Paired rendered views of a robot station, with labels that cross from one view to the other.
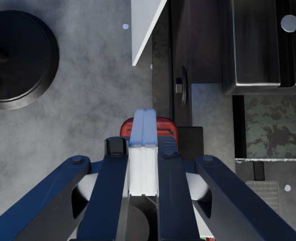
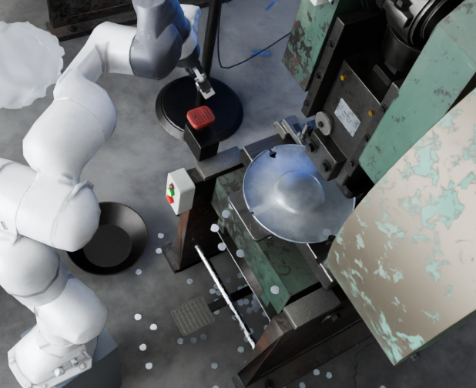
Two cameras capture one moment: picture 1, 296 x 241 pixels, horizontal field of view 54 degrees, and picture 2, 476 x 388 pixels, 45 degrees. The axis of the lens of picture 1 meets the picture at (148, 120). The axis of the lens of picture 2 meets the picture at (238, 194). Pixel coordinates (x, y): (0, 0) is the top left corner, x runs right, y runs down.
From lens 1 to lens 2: 1.35 m
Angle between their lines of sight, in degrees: 27
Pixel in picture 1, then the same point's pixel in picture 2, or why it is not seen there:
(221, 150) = (214, 167)
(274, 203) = (196, 325)
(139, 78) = not seen: hidden behind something
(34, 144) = (143, 152)
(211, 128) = (222, 160)
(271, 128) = (236, 182)
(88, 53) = not seen: hidden behind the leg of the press
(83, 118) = not seen: hidden behind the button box
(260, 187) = (202, 309)
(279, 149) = (229, 188)
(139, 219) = (122, 253)
